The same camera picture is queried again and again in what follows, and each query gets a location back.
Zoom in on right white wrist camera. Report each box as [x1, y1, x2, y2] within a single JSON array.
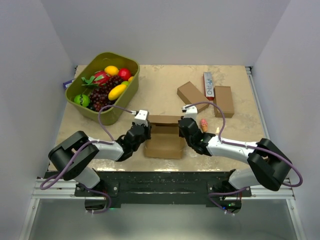
[[180, 104, 198, 121]]

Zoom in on red toy apple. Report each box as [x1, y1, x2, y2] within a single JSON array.
[[117, 68, 132, 81]]

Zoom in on purple toy grapes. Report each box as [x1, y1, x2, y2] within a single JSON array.
[[105, 75, 124, 91]]

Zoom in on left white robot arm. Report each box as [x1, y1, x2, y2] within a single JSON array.
[[41, 120, 152, 196]]

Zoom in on closed brown box middle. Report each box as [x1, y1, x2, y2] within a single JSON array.
[[177, 81, 209, 113]]

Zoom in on yellow toy mango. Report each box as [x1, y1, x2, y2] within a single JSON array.
[[108, 84, 127, 101]]

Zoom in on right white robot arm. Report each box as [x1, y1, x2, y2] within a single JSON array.
[[178, 117, 291, 197]]

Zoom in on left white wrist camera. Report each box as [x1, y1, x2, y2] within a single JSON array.
[[134, 110, 149, 127]]

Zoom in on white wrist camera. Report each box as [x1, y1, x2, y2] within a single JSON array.
[[180, 104, 198, 121], [134, 110, 149, 127]]

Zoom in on green plastic basket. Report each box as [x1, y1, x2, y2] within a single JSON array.
[[65, 52, 140, 126]]

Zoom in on blue white packet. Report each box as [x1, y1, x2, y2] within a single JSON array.
[[62, 78, 75, 90]]

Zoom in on dark red toy grapes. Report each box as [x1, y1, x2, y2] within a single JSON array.
[[87, 86, 115, 112]]

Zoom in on closed brown box right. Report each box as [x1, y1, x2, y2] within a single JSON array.
[[213, 86, 235, 118]]

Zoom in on yellow toy lemon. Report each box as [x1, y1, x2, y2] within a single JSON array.
[[104, 65, 119, 76]]

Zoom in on pink toy ice cream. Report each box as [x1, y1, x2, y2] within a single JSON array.
[[200, 118, 208, 132]]

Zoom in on brown cardboard box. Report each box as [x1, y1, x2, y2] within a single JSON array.
[[143, 115, 186, 160]]

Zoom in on closed brown box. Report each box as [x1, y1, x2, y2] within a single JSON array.
[[213, 86, 235, 118], [177, 81, 209, 113]]

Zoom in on green toy watermelon ball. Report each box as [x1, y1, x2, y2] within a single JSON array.
[[73, 94, 91, 108]]

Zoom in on pink toy dragon fruit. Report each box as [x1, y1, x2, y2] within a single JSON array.
[[92, 71, 111, 87]]

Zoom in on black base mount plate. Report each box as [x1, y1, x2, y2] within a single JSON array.
[[74, 171, 252, 214]]

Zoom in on toothpaste box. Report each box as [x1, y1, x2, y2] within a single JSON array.
[[203, 72, 215, 101]]

